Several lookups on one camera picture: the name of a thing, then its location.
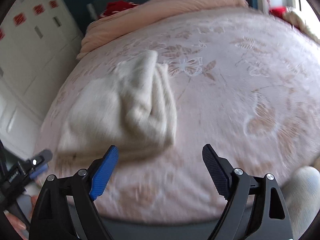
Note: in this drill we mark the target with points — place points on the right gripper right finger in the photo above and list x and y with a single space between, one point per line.
269 217

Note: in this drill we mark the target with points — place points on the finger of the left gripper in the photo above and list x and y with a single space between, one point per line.
43 168
42 158

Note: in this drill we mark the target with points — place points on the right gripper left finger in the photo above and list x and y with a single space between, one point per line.
51 216

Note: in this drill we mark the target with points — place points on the white knitted cardigan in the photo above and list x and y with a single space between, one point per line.
132 108

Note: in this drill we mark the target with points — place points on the white wardrobe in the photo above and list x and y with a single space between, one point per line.
39 44

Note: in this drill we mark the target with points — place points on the red fabric item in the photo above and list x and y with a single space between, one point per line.
116 7

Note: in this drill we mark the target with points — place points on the red and cream plush toy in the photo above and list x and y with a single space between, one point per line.
306 23

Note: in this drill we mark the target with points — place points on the peach pink quilt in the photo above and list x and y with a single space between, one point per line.
109 28

